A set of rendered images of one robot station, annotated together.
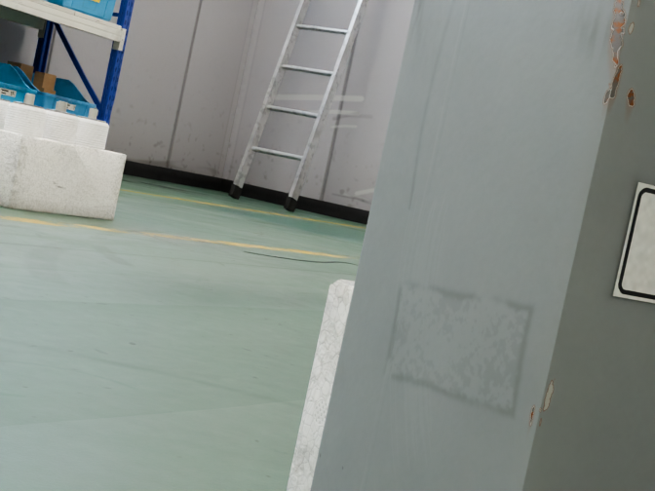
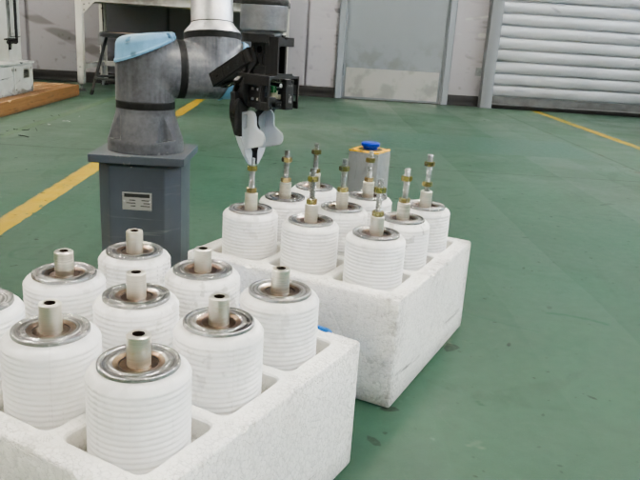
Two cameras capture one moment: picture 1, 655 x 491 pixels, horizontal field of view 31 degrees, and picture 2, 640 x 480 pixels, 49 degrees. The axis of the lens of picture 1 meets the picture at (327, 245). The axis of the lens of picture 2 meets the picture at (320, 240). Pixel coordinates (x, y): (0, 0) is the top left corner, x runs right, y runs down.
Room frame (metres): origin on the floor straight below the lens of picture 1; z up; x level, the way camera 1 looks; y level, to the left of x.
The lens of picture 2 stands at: (1.45, -0.98, 0.55)
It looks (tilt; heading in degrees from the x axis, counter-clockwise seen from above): 17 degrees down; 146
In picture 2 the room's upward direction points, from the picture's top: 4 degrees clockwise
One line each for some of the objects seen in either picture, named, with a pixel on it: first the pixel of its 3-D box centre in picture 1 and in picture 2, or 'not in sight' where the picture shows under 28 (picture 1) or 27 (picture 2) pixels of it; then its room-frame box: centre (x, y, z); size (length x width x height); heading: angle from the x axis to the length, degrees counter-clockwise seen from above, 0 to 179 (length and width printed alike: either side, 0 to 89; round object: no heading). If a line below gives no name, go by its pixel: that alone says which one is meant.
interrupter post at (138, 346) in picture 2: not in sight; (138, 350); (0.88, -0.79, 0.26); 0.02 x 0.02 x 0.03
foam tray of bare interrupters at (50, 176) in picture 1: (16, 167); not in sight; (3.12, 0.84, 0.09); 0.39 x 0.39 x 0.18; 61
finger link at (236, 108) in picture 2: not in sight; (243, 109); (0.42, -0.45, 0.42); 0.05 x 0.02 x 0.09; 106
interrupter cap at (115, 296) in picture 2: not in sight; (136, 296); (0.72, -0.74, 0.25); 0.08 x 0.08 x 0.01
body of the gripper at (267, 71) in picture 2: not in sight; (265, 72); (0.43, -0.42, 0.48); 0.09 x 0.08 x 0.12; 16
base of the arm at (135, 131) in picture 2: not in sight; (146, 124); (0.07, -0.49, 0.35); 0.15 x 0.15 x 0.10
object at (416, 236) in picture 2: not in sight; (397, 269); (0.56, -0.21, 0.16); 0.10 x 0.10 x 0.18
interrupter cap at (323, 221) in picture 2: not in sight; (310, 221); (0.52, -0.37, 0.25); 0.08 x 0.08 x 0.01
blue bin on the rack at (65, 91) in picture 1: (39, 93); not in sight; (6.22, 1.63, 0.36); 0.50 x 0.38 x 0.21; 58
